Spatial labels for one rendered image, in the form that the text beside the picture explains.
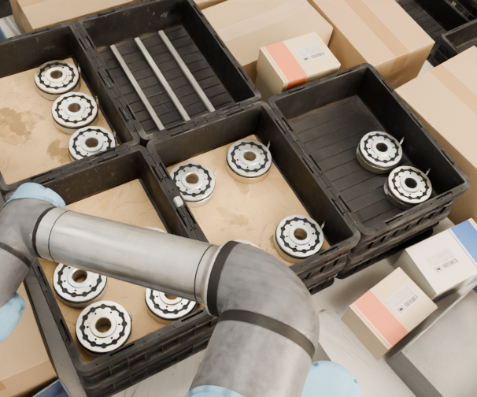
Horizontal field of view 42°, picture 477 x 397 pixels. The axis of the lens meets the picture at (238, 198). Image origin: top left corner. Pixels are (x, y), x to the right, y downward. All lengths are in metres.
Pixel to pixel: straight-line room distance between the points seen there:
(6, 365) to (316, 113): 0.90
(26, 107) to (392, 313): 0.95
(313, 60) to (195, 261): 0.88
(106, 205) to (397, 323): 0.67
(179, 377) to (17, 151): 0.61
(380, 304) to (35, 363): 0.71
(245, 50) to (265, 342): 1.07
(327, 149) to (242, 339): 0.89
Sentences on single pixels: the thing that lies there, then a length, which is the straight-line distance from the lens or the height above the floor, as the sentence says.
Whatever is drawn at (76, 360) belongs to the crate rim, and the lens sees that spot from 1.11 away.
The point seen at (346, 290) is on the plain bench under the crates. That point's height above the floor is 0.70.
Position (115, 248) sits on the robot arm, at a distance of 0.80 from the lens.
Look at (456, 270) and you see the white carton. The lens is 1.47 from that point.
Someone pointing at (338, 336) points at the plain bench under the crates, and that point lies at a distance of 1.41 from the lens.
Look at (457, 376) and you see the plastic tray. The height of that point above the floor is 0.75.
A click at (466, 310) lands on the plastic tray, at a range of 1.48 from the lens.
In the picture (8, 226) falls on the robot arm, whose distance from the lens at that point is 0.89.
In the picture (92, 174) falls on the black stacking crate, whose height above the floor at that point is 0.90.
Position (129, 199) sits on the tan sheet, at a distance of 1.36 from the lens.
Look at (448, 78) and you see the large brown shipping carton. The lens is 1.66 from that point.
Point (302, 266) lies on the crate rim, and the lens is 1.20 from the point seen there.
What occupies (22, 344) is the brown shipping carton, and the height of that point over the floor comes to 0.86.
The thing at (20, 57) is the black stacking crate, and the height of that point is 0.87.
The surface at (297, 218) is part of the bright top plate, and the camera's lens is 1.33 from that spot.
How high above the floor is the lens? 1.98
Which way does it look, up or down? 57 degrees down
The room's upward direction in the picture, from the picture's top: 12 degrees clockwise
